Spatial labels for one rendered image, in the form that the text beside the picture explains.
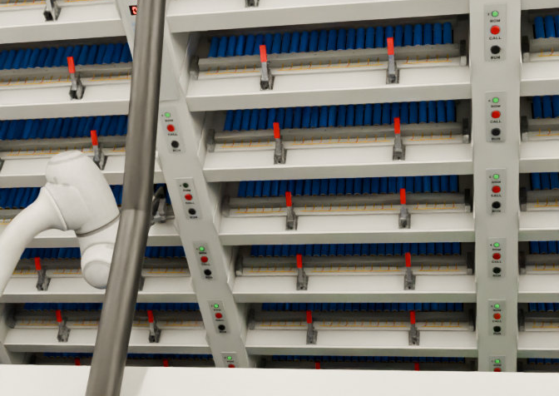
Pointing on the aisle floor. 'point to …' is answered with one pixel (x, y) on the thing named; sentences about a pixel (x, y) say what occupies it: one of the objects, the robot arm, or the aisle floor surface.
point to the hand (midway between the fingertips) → (154, 196)
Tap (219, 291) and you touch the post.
